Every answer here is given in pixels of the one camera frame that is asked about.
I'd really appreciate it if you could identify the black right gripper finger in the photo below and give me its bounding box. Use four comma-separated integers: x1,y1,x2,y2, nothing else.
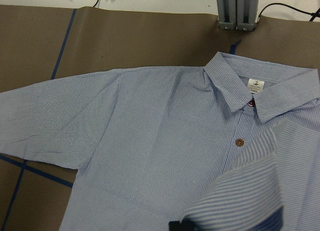
168,220,196,231

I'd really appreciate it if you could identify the light blue striped shirt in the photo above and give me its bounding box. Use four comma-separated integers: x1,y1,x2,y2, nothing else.
0,52,320,231

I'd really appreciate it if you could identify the aluminium frame post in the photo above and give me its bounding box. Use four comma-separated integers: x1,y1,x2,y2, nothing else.
216,0,259,32

